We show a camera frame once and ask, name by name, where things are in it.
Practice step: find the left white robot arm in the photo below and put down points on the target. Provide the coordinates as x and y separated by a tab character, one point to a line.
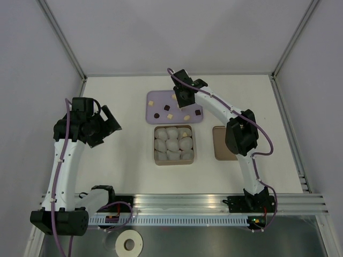
61	213

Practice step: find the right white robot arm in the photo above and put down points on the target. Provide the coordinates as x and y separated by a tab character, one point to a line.
241	136

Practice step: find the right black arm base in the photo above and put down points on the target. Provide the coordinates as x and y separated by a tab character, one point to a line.
244	204

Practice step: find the aluminium frame post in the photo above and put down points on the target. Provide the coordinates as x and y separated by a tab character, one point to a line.
44	6
295	36

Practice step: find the white paper cup eight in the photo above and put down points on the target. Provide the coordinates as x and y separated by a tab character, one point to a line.
174	156

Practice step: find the white paper cup one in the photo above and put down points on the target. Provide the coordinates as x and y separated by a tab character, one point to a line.
161	133

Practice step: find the left aluminium frame post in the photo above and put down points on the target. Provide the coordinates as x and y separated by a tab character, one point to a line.
44	6

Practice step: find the white paper cup two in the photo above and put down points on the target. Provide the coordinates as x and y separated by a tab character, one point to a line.
172	132

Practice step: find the white paper cup nine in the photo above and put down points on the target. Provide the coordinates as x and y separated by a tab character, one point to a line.
187	154

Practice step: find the gold square chocolate tin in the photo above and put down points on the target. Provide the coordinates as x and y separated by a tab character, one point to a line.
179	162

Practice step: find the right aluminium frame post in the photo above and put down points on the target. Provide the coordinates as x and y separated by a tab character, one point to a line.
295	36

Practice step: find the white slotted cable duct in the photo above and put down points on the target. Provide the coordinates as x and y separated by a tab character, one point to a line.
164	220

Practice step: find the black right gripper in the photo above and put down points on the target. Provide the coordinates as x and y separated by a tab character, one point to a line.
180	103

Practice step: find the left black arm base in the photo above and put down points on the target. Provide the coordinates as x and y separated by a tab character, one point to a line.
119	209

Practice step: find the white paper cup seven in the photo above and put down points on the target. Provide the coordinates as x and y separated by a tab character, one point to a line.
160	156

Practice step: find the white tape roll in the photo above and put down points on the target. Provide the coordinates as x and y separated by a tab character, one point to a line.
129	244

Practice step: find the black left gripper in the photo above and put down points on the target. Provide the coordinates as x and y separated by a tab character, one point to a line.
109	126

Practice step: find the right side aluminium rail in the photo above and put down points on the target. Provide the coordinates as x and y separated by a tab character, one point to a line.
294	147

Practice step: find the lilac plastic tray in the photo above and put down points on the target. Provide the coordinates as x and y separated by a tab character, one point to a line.
164	97

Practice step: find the white paper cup five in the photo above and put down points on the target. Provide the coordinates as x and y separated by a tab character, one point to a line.
172	145

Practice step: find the white paper cup three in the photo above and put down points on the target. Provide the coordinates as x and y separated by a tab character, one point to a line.
184	129

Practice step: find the gold tin lid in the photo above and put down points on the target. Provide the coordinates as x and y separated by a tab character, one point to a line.
221	152

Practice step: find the aluminium front rail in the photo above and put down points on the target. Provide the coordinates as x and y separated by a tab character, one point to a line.
211	204

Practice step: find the white paper cup six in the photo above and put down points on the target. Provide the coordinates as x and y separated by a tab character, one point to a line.
186	143

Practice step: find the aluminium rail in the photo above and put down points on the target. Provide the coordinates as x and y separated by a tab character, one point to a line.
294	147
211	204

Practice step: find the white paper cup four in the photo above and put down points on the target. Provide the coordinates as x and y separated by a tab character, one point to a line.
160	145

